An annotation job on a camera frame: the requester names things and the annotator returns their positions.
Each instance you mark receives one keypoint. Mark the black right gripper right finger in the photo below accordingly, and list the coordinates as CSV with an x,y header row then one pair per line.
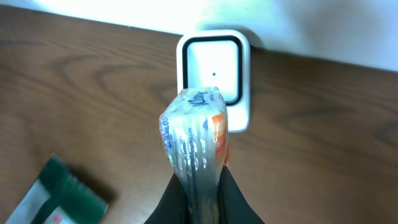
x,y
233,207

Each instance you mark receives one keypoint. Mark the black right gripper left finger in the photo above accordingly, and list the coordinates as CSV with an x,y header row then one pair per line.
x,y
172,207

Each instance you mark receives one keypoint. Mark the small orange white box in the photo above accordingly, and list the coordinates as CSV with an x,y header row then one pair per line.
x,y
194,130

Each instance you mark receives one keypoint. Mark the white green 3M package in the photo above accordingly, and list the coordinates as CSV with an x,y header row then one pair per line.
x,y
57,196

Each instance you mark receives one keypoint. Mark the white barcode scanner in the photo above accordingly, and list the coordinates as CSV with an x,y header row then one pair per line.
x,y
220,58

